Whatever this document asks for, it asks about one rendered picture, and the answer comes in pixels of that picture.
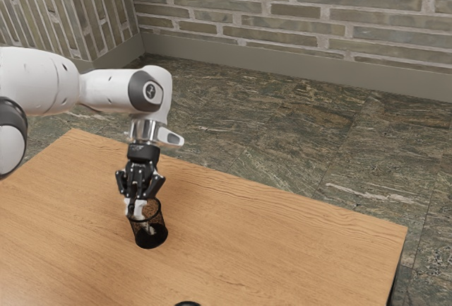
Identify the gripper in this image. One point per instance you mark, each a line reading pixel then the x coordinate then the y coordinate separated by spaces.
pixel 142 157

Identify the black mesh pen holder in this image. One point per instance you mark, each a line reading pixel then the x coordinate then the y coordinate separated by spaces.
pixel 152 239

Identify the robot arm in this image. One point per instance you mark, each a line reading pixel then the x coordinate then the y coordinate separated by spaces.
pixel 42 80

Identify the black round object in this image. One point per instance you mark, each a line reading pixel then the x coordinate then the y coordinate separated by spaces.
pixel 189 303

